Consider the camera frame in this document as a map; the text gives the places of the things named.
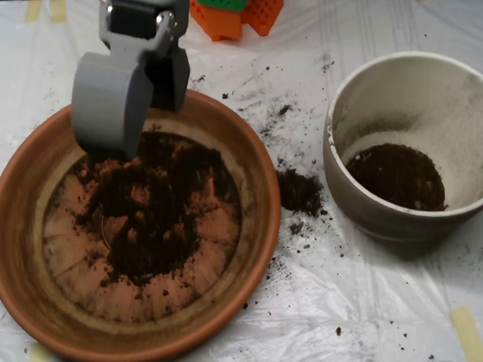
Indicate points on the white ceramic pot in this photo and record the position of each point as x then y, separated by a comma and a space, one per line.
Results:
390, 230

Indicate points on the small dark soil clump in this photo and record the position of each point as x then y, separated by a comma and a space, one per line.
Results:
297, 227
285, 110

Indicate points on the orange and green robot base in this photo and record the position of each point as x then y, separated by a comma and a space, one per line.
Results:
224, 15

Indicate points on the grey gripper black servo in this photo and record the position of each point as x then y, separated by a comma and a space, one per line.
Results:
107, 100

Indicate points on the clear plastic sheet cover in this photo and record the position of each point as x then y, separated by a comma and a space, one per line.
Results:
353, 305

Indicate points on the terracotta clay saucer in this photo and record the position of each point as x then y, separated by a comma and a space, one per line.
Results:
20, 209

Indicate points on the spilled dark soil pile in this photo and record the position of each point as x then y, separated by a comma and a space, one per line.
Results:
300, 192

